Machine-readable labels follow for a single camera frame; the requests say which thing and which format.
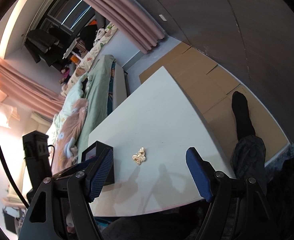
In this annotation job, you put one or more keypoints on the black jewelry box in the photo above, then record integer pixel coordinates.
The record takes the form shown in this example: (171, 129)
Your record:
(94, 153)

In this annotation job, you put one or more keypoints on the white bed frame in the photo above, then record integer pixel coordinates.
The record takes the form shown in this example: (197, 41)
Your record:
(119, 87)

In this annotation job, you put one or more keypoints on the pink floral blanket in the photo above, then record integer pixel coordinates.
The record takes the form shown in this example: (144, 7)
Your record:
(66, 151)

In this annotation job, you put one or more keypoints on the floral cream pillow quilt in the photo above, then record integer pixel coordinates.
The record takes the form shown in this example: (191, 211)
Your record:
(101, 38)

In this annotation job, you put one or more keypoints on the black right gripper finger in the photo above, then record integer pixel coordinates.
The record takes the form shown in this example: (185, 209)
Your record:
(75, 168)

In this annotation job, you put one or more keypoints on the green bed sheet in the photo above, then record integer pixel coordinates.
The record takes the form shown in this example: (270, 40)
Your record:
(97, 90)

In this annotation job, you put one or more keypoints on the person's black-socked foot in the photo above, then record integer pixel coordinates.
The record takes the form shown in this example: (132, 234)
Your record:
(240, 109)

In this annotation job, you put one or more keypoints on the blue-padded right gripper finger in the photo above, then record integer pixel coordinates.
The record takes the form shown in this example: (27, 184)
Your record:
(200, 171)
(97, 175)

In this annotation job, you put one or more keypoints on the brown cardboard sheet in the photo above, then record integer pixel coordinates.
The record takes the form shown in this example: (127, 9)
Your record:
(210, 87)

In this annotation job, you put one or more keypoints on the pink curtain right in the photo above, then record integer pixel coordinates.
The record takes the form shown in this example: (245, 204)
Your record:
(135, 24)

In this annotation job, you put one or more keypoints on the pink curtain left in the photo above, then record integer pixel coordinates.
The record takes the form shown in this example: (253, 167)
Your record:
(28, 92)

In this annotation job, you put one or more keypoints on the black hanging clothes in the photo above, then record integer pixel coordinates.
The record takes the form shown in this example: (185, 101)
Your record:
(43, 46)

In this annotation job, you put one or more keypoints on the pink curtain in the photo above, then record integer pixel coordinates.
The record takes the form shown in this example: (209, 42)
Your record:
(28, 92)
(135, 24)

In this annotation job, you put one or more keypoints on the gold butterfly brooch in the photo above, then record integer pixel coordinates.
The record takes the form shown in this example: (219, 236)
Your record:
(139, 157)

